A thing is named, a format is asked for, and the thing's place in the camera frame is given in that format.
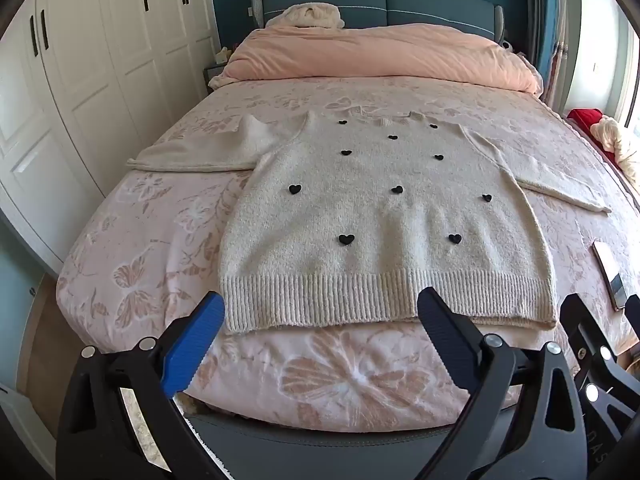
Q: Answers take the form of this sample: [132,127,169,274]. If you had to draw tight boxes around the pink floral bed blanket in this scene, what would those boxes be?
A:
[55,77,640,433]

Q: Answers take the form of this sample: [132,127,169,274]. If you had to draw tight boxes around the cream sweater with black hearts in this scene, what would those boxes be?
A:
[126,110,613,335]

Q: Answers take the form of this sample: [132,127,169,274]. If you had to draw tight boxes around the white wardrobe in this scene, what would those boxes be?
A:
[0,0,221,281]

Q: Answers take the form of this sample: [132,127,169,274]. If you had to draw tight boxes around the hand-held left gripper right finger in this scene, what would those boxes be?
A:
[416,286,596,480]

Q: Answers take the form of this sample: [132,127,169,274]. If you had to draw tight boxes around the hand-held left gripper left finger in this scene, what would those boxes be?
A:
[55,290,226,480]

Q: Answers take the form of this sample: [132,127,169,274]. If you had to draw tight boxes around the curtain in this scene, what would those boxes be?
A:
[530,0,571,106]

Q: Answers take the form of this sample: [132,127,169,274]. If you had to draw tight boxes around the nightstand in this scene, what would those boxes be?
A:
[202,65,228,96]

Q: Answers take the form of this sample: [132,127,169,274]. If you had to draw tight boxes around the blue bed headboard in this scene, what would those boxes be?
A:
[250,0,506,43]

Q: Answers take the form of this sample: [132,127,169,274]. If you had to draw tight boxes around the pink duvet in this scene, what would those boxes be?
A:
[207,25,543,96]

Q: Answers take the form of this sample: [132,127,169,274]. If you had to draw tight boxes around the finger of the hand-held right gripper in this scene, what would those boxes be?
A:
[559,292,640,411]

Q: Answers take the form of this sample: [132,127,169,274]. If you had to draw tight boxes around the cream knit cloth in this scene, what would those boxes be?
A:
[590,115,640,186]

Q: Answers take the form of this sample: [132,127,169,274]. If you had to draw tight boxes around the smartphone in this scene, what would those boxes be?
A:
[592,241,630,311]

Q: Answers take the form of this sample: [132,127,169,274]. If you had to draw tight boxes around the red cloth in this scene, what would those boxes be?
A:
[566,108,621,166]

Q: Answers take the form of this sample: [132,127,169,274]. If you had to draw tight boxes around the cream fleece clothing bundle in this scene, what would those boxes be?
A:
[265,2,346,31]

